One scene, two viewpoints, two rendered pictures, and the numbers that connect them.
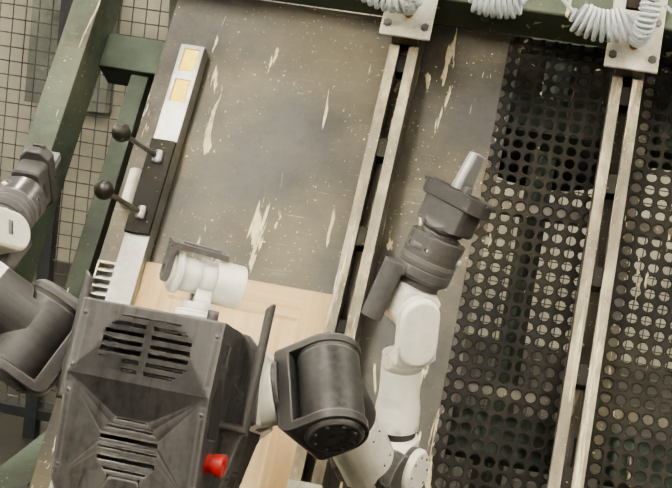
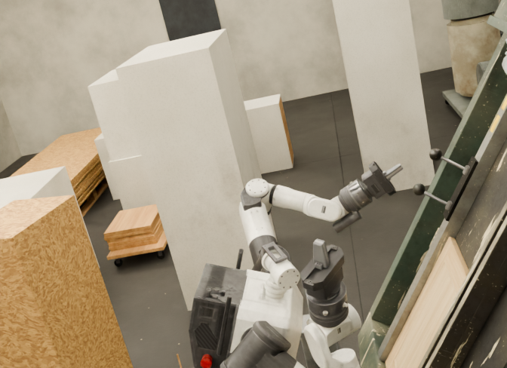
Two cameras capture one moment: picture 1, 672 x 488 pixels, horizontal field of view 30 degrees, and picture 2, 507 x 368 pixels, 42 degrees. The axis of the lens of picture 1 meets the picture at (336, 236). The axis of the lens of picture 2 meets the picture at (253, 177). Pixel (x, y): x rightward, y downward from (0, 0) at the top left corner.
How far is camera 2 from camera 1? 2.32 m
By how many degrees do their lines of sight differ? 87
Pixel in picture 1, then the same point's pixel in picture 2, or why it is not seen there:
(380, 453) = not seen: outside the picture
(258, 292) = (461, 279)
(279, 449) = not seen: outside the picture
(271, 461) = not seen: outside the picture
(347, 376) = (241, 350)
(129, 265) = (438, 236)
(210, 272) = (271, 266)
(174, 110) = (487, 138)
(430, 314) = (311, 338)
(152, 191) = (457, 192)
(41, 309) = (257, 259)
